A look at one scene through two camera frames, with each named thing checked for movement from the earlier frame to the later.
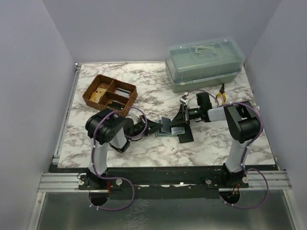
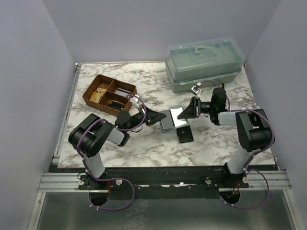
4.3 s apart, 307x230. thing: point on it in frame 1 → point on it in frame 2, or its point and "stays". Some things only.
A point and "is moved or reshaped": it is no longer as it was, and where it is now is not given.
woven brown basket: [106, 93] stays
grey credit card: [166, 123] is moved or reshaped
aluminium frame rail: [76, 72] stays
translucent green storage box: [203, 63] stays
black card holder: [188, 136] stays
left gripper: [151, 127] → [152, 117]
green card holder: [174, 131] → [171, 121]
